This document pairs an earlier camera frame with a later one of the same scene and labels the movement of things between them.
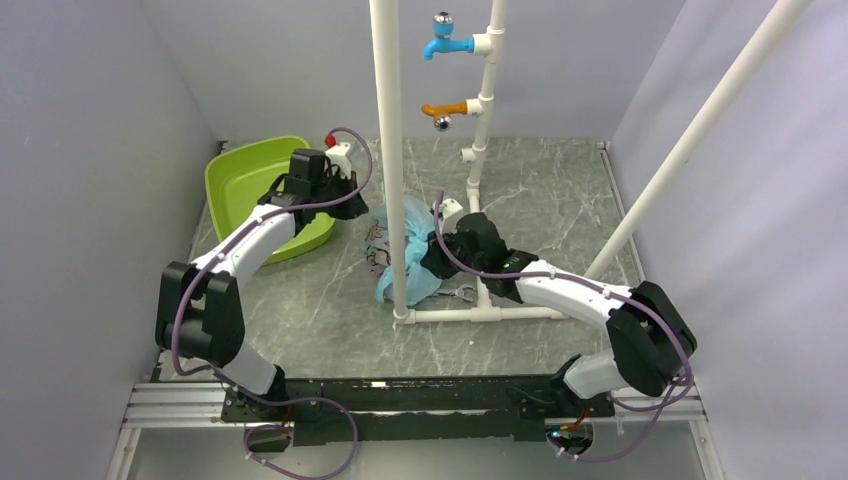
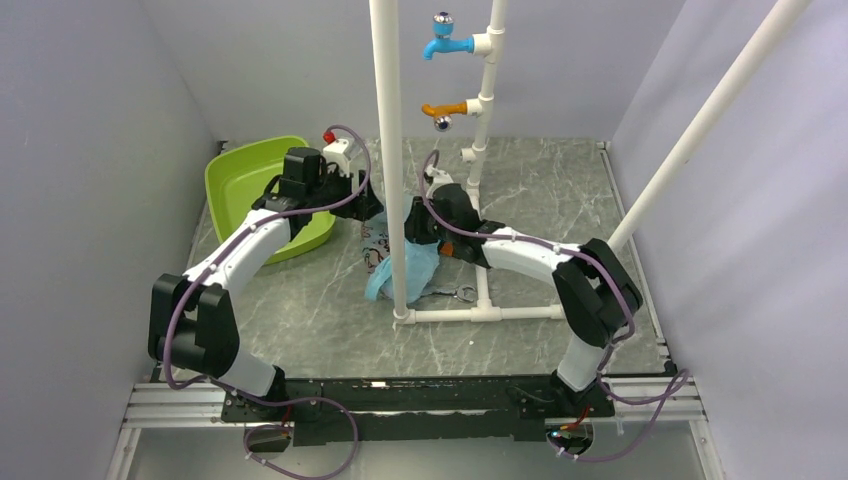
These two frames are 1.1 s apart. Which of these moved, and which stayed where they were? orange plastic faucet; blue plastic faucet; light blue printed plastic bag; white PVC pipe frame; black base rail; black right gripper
Moved: black right gripper; light blue printed plastic bag
Stayed: black base rail; white PVC pipe frame; orange plastic faucet; blue plastic faucet
